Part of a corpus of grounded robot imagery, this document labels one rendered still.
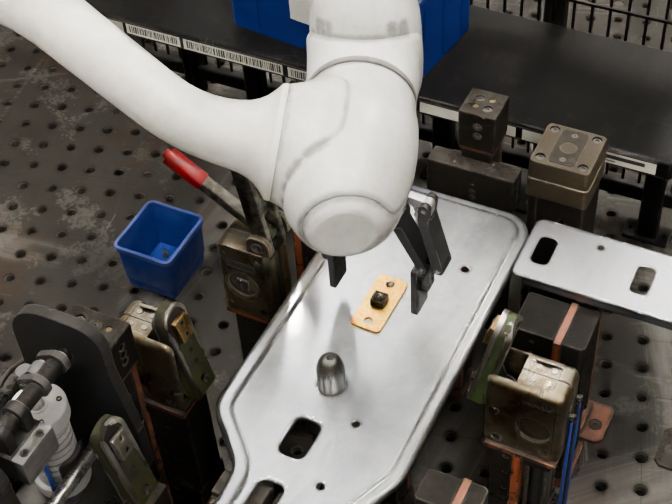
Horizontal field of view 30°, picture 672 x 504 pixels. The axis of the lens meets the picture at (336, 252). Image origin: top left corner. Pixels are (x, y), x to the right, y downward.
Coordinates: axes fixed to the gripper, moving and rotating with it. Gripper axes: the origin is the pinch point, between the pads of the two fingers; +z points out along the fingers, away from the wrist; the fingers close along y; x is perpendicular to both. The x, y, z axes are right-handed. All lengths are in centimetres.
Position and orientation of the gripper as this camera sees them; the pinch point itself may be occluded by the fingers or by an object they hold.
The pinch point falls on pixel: (377, 278)
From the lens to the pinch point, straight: 141.5
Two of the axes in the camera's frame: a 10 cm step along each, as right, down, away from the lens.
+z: 0.6, 6.8, 7.3
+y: 9.0, 2.9, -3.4
